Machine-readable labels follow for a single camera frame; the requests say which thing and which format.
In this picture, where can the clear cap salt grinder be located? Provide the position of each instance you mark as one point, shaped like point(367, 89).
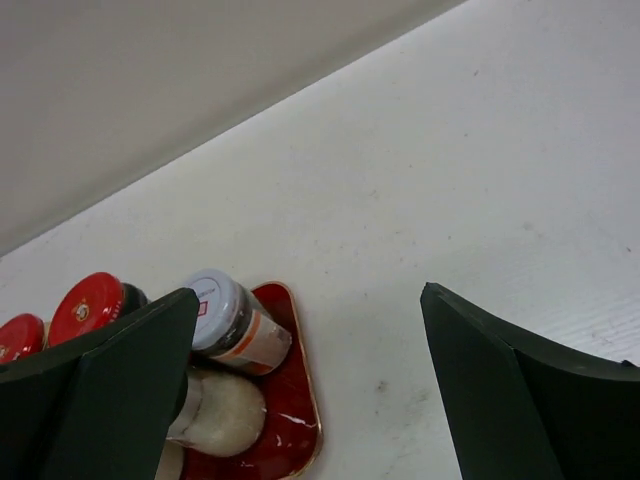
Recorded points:
point(218, 413)

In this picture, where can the red lid chili sauce jar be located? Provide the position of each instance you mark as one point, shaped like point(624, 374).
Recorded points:
point(22, 336)

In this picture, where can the black cap white shaker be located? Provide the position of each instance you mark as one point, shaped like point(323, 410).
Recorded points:
point(171, 463)

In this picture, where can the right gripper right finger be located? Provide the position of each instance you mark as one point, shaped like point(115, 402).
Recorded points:
point(521, 406)

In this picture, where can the white lid condiment jar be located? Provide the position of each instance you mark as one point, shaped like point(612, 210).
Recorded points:
point(233, 328)

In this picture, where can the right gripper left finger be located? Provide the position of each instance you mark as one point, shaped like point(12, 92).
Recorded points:
point(99, 406)

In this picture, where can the red lacquer tray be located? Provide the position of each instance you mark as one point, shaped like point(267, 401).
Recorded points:
point(292, 435)

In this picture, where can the red lid brown sauce bottle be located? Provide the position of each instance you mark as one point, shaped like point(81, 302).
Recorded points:
point(94, 302)

